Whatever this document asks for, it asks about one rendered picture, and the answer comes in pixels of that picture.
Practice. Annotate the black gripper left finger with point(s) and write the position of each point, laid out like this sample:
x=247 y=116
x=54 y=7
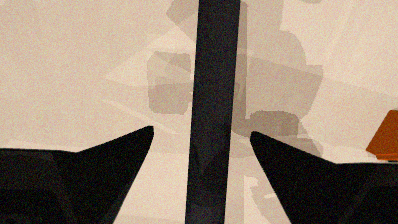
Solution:
x=90 y=185

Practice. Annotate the long black tube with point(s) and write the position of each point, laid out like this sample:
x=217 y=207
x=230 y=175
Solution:
x=212 y=106

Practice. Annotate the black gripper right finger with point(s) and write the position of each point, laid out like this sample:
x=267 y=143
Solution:
x=313 y=190

